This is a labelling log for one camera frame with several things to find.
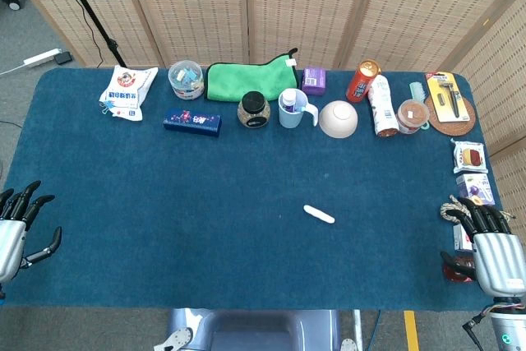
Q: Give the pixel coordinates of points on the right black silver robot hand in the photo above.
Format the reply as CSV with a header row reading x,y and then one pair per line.
x,y
499,260

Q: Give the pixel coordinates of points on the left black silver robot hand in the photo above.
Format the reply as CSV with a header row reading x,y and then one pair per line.
x,y
11,240

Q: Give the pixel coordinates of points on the white plastic cylinder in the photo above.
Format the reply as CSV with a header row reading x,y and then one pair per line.
x,y
318,214

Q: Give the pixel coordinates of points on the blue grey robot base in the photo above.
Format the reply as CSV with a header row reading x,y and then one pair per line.
x,y
255,330

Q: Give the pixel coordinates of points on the white blue milk carton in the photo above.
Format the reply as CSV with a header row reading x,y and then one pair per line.
x,y
461,238

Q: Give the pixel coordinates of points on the brown syrup bottle yellow cap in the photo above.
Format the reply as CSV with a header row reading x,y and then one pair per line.
x,y
454,275

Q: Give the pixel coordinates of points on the small purple white carton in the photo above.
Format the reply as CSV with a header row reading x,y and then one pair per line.
x,y
476,188

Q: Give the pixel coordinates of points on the white cake snack packet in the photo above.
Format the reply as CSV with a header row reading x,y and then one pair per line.
x,y
470,156

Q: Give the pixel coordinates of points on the yellow floor tape strip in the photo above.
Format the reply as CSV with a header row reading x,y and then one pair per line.
x,y
411,330

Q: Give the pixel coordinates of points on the round brown woven coaster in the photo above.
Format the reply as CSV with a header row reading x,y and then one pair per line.
x,y
470,114

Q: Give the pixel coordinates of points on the white metal table leg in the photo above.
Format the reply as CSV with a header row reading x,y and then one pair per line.
x,y
358,330

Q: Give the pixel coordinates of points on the blue binder clip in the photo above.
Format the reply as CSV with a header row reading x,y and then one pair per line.
x,y
107,107

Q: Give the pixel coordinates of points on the clear lidded cup brown contents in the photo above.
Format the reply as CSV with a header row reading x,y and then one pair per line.
x,y
412,116

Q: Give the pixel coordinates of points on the razor on yellow card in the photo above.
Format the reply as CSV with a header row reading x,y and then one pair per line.
x,y
448,96

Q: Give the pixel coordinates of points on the white power strip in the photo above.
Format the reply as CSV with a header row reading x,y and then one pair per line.
x,y
41,57

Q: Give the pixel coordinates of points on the mint green comb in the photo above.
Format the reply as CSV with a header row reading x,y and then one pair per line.
x,y
417,91

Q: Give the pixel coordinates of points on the white snack bag blue print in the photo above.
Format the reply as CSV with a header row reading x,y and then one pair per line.
x,y
125,90

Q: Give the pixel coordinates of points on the black power adapter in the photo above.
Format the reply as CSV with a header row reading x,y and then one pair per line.
x,y
63,58

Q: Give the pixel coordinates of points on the white plastic drink bottle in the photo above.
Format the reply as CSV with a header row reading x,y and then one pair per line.
x,y
382,106

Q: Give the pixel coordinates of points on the blue table mat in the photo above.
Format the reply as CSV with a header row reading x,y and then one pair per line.
x,y
205,211

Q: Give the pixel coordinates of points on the beige upturned bowl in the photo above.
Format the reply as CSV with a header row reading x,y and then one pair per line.
x,y
338,118

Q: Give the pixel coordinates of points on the dark blue rectangular box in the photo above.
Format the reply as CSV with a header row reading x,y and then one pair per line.
x,y
192,121

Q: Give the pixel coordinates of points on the orange drink can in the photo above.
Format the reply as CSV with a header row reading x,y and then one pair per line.
x,y
362,81

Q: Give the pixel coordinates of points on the black chair caster wheel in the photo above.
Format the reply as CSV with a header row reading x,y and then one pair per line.
x,y
13,3

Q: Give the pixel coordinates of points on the clear plastic tub of clips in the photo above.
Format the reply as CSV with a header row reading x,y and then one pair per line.
x,y
186,79

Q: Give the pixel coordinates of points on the black tripod stand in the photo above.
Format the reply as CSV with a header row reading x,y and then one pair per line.
x,y
88,10

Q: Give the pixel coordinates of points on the purple box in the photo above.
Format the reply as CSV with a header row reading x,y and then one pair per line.
x,y
314,80

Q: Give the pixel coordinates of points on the white bottle purple label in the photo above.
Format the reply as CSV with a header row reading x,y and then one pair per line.
x,y
289,100

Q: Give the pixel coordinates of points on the glass jar black lid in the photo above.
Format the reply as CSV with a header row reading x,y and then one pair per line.
x,y
253,110

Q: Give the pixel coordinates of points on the green microfibre towel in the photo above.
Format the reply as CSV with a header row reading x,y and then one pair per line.
x,y
250,81

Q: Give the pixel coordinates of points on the bamboo folding screen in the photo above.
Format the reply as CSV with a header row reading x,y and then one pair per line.
x,y
287,10

